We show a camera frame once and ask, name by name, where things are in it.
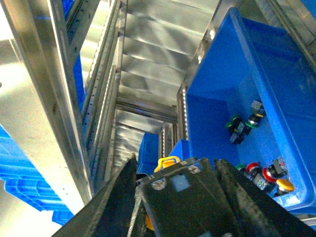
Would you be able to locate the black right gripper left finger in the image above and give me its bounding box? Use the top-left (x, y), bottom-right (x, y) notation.
top-left (53, 154), bottom-right (137, 237)

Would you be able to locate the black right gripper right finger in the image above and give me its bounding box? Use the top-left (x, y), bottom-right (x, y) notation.
top-left (214, 159), bottom-right (316, 237)

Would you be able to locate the yellow push button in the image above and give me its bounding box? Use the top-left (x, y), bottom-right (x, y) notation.
top-left (134, 156), bottom-right (245, 237)
top-left (274, 178), bottom-right (295, 197)

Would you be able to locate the blue bin with buttons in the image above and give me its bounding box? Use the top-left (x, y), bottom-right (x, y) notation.
top-left (187, 7), bottom-right (316, 214)

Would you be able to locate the yellow lying push button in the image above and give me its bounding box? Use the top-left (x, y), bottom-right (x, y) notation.
top-left (274, 178), bottom-right (295, 197)

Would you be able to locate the red push button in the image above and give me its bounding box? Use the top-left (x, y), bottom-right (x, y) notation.
top-left (245, 162), bottom-right (275, 194)
top-left (262, 156), bottom-right (288, 183)

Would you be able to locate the green push button near front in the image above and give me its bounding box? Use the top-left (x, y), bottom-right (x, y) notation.
top-left (236, 164), bottom-right (247, 175)

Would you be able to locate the blue lower bin far left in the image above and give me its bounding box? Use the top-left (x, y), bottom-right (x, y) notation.
top-left (137, 133), bottom-right (190, 175)

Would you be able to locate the green button green contact block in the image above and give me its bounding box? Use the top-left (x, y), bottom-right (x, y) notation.
top-left (225, 115), bottom-right (252, 145)

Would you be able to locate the green lying push button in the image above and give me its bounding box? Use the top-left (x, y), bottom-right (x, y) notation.
top-left (246, 100), bottom-right (266, 128)

